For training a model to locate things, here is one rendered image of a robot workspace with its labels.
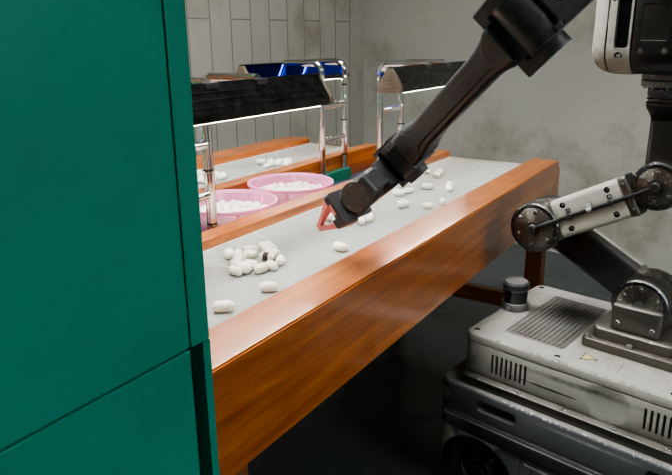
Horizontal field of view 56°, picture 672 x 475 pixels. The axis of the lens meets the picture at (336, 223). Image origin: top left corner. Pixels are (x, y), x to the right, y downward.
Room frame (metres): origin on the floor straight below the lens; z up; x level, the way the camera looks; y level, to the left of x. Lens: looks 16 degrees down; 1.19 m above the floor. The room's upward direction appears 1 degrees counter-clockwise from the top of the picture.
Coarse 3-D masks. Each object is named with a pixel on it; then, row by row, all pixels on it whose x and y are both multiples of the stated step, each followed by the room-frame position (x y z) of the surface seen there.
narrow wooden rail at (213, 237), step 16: (432, 160) 2.33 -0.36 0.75; (320, 192) 1.78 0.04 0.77; (272, 208) 1.60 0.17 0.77; (288, 208) 1.60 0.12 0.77; (304, 208) 1.65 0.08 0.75; (224, 224) 1.45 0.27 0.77; (240, 224) 1.45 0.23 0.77; (256, 224) 1.48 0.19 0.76; (272, 224) 1.53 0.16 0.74; (208, 240) 1.34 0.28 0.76; (224, 240) 1.38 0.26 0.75
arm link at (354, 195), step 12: (396, 132) 1.12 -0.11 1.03; (384, 144) 1.11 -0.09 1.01; (384, 168) 1.10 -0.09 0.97; (420, 168) 1.09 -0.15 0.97; (360, 180) 1.05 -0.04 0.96; (372, 180) 1.05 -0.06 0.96; (384, 180) 1.07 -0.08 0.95; (396, 180) 1.09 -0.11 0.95; (408, 180) 1.10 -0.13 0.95; (348, 192) 1.06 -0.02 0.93; (360, 192) 1.05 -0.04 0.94; (372, 192) 1.04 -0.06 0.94; (348, 204) 1.07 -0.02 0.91; (360, 204) 1.06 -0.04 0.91; (372, 204) 1.07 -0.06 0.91
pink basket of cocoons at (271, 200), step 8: (216, 192) 1.79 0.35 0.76; (224, 192) 1.80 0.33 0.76; (232, 192) 1.80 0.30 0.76; (240, 192) 1.80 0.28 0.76; (248, 192) 1.80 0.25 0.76; (256, 192) 1.79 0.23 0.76; (264, 192) 1.77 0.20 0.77; (216, 200) 1.78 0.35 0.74; (224, 200) 1.79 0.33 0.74; (240, 200) 1.79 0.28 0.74; (248, 200) 1.79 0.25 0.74; (256, 200) 1.78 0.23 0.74; (264, 200) 1.76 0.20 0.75; (272, 200) 1.72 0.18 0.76; (264, 208) 1.59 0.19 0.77; (200, 216) 1.56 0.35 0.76; (232, 216) 1.55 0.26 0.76; (240, 216) 1.56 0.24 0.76
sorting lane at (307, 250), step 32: (448, 160) 2.39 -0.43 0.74; (480, 160) 2.38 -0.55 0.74; (416, 192) 1.87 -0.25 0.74; (448, 192) 1.86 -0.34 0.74; (288, 224) 1.53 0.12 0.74; (384, 224) 1.53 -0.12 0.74; (224, 256) 1.29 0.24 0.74; (256, 256) 1.29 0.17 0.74; (288, 256) 1.29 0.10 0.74; (320, 256) 1.29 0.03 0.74; (224, 288) 1.11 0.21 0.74; (256, 288) 1.11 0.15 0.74; (224, 320) 0.97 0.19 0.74
